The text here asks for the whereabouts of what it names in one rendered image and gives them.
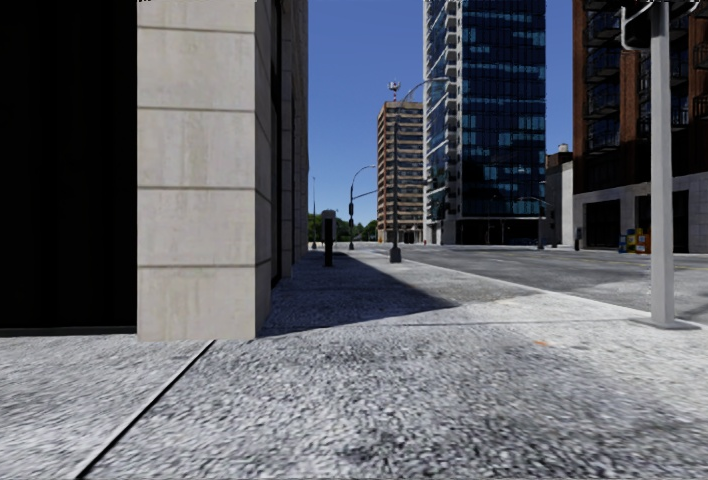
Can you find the white box on a post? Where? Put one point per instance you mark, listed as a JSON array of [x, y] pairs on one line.
[[328, 231]]

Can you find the traffic light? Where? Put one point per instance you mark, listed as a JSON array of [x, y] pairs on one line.
[[351, 210]]

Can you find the glass tower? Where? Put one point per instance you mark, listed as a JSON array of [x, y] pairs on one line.
[[492, 120]]

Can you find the trees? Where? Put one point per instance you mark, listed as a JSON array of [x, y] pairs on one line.
[[354, 230]]

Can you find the yellow newspaper box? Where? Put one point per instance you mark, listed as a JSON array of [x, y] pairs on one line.
[[631, 240]]

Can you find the pale concrete building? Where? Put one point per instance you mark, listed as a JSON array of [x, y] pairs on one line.
[[195, 180]]

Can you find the brown concrete tower building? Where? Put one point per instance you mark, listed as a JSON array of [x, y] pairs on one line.
[[402, 168]]

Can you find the grey pole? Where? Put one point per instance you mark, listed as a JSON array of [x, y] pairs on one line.
[[661, 180]]

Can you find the orange newspaper box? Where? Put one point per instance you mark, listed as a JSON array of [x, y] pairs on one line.
[[642, 242]]

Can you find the blue newspaper box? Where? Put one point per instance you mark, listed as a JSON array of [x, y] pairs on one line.
[[622, 242]]

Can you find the grey street lamp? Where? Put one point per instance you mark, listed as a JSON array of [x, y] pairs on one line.
[[540, 225], [395, 210], [314, 216]]

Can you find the red brick building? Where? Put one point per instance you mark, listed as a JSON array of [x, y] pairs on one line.
[[618, 150]]

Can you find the grey low building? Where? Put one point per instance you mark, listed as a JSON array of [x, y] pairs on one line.
[[559, 198]]

